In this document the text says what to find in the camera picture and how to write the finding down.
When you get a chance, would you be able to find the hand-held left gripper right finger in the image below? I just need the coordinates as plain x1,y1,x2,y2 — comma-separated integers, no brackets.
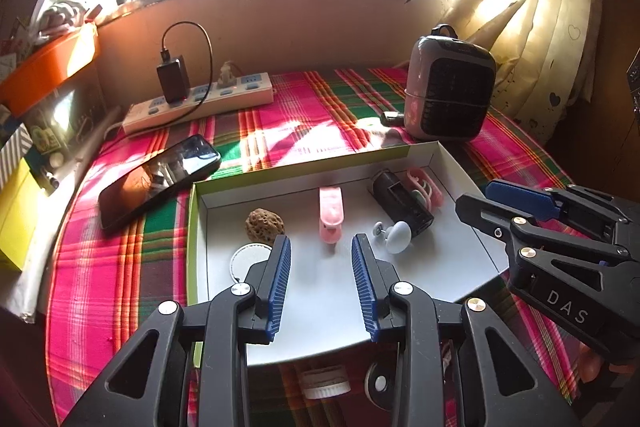
351,234,581,427

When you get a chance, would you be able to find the black smartphone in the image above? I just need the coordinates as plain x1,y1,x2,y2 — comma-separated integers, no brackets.
98,134,222,232

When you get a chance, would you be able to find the black rectangular device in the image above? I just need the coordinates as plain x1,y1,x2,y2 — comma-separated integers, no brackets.
370,169,435,238

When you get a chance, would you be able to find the white and green spool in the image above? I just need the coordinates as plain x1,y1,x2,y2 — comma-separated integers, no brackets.
230,243,273,283

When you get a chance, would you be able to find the large brown walnut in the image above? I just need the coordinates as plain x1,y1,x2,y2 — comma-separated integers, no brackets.
245,208,286,244

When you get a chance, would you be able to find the black charger cable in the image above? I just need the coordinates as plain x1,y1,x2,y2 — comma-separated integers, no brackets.
161,22,212,128

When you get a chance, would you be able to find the white power strip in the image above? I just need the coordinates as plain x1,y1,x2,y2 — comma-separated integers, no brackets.
122,72,275,136

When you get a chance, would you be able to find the striped box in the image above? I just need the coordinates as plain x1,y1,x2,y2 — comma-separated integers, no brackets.
0,124,33,188

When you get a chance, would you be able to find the yellow box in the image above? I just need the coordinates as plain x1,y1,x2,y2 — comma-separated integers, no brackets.
0,157,36,273

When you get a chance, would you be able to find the plaid tablecloth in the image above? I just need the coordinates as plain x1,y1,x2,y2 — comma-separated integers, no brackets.
45,67,591,427

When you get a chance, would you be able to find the black charger adapter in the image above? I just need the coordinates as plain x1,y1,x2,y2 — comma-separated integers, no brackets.
156,49,192,104

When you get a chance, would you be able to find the cream heart print curtain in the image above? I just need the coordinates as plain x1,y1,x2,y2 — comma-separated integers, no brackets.
440,0,606,138

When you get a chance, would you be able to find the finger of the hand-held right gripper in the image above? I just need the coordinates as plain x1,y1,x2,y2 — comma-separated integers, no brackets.
455,193,631,265
486,180,631,225

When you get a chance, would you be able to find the white ribbed round cap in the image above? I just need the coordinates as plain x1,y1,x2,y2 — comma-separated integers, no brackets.
300,364,351,400

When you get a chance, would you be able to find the green cardboard box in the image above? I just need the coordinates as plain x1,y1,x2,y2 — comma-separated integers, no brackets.
187,142,516,368

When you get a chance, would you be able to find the small grey heater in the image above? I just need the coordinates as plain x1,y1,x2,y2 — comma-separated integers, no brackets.
404,24,497,142

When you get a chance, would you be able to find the small white plug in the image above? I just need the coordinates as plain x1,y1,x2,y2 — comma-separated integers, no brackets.
216,61,238,88

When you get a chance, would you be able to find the black oval device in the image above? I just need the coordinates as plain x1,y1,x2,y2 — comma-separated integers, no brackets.
364,359,401,410

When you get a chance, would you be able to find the orange tray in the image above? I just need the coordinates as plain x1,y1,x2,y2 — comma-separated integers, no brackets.
0,23,98,118

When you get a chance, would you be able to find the pink wire hair clip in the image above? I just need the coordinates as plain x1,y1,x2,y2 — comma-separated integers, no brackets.
406,166,443,210

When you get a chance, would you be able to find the white knob with screw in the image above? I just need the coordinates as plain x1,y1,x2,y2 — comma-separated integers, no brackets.
374,221,412,255

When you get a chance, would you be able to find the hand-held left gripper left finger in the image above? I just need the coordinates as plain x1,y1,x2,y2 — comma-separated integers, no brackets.
62,234,292,427

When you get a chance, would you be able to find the person's right hand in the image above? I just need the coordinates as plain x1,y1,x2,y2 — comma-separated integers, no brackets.
580,342,608,380

